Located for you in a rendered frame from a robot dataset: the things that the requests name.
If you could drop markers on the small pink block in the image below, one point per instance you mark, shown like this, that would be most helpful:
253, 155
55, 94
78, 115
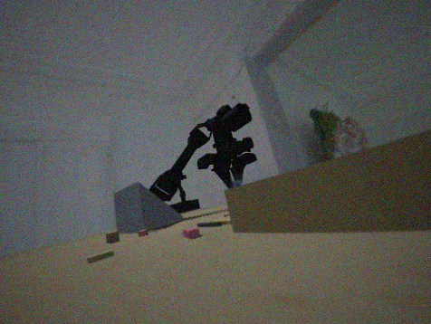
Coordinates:
143, 232
191, 232

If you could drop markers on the cream strip with orange dots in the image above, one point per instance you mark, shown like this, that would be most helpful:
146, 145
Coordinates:
225, 220

